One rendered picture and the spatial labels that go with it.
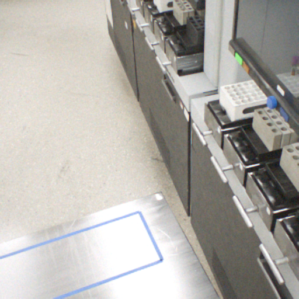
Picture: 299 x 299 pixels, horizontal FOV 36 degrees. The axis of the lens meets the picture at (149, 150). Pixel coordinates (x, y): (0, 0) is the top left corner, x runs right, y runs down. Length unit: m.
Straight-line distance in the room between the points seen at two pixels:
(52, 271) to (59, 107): 1.89
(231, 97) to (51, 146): 1.43
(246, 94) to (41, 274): 0.72
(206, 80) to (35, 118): 1.40
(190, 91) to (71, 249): 0.74
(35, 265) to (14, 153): 1.59
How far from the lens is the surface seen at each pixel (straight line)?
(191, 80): 1.59
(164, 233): 1.01
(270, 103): 1.08
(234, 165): 1.23
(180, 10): 1.72
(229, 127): 1.29
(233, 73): 1.37
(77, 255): 1.00
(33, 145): 2.57
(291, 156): 1.11
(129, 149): 2.42
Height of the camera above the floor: 1.62
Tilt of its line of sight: 42 degrees down
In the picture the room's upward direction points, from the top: 4 degrees counter-clockwise
